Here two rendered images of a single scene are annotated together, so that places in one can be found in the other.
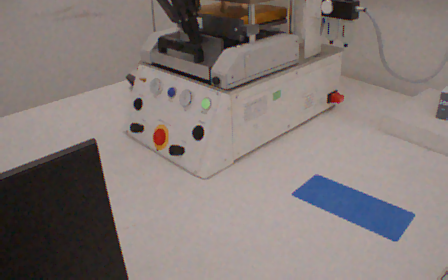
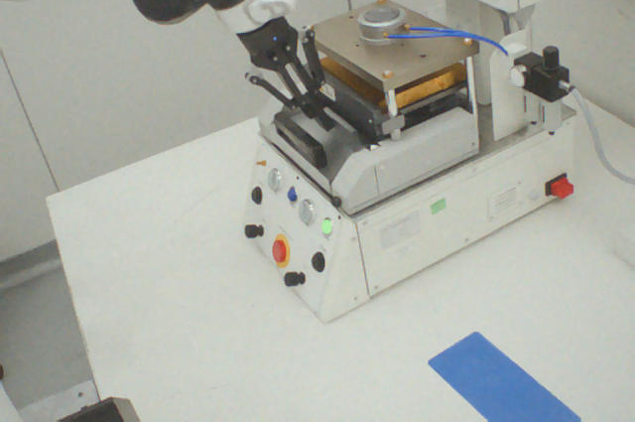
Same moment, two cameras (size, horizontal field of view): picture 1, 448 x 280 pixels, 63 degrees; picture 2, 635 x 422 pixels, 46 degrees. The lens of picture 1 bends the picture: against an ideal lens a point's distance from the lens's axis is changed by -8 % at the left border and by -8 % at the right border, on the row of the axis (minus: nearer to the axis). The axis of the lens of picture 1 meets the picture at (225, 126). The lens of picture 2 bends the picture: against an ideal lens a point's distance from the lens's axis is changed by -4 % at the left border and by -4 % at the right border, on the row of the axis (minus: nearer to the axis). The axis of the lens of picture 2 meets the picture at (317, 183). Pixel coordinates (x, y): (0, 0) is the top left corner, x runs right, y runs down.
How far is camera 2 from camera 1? 0.53 m
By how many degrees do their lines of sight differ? 20
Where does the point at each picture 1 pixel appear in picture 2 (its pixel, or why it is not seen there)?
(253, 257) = not seen: outside the picture
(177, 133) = (299, 253)
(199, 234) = (294, 408)
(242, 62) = (372, 178)
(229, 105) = (354, 234)
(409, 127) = not seen: outside the picture
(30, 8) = not seen: outside the picture
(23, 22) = not seen: outside the picture
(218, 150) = (342, 288)
